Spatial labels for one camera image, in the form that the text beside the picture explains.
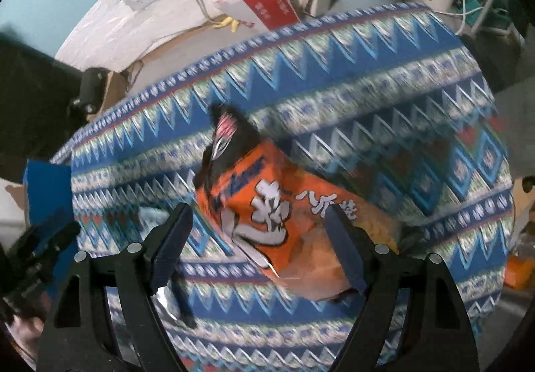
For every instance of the silver wrapped snack bar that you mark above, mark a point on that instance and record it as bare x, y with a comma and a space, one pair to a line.
173, 300

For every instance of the black round speaker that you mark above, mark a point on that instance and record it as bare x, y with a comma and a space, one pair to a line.
91, 94

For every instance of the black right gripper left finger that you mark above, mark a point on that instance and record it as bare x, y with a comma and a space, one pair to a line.
78, 334

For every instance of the black orange snack bag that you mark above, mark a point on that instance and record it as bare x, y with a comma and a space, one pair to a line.
274, 212

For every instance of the blue patterned bed cloth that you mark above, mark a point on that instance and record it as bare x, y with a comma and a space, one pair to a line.
387, 103

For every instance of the black hanging coat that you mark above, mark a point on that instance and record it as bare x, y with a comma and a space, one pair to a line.
36, 114

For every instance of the blue edged cardboard box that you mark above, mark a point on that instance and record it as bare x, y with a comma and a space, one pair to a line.
48, 197

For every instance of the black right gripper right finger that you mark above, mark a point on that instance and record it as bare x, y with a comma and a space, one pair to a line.
413, 317

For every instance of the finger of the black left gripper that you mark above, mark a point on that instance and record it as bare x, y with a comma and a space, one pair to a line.
36, 246

